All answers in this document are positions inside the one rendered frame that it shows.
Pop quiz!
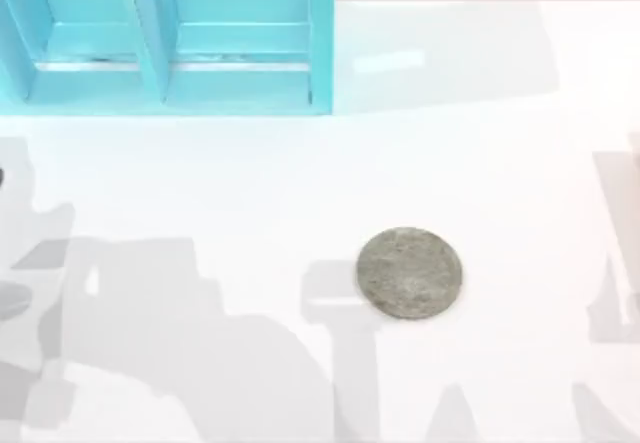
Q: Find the round grey coaster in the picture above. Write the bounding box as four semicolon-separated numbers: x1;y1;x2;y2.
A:
355;226;464;321

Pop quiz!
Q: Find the light blue rack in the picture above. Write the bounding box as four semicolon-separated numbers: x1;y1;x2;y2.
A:
0;0;335;117

